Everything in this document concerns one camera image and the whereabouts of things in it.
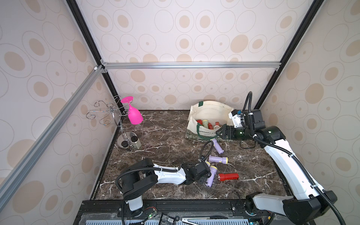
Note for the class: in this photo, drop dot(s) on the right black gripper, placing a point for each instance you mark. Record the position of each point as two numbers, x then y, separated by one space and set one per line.
230 133

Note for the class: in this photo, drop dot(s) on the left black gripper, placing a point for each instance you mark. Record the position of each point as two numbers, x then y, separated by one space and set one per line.
204 177

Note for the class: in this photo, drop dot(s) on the pale green flashlight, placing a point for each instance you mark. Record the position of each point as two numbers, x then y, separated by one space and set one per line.
205 124

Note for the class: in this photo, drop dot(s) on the cream green tote bag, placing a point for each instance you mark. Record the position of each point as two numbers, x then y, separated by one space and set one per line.
213 112

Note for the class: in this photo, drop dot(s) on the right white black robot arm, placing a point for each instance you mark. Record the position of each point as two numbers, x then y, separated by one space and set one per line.
309 200

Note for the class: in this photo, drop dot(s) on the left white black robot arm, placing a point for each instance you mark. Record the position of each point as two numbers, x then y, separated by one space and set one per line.
137 179

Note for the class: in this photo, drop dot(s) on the purple flashlight yellow head sideways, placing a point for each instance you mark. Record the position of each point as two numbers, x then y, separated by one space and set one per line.
215 159

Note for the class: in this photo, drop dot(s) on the horizontal aluminium back bar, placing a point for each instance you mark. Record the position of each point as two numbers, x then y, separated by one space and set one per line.
191 65

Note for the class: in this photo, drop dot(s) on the pink plastic wine glass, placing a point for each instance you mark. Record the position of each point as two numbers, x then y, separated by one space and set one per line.
134 114

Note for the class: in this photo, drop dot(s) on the aluminium left side bar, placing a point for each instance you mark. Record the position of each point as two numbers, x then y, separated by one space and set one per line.
29 160

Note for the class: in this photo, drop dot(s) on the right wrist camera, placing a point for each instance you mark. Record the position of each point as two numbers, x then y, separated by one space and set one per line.
237 118

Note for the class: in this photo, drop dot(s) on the silver wire glass rack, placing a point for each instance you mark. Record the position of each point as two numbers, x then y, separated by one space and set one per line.
113 113

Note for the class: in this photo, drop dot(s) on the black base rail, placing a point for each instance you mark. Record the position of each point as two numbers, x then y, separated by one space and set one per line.
202 212

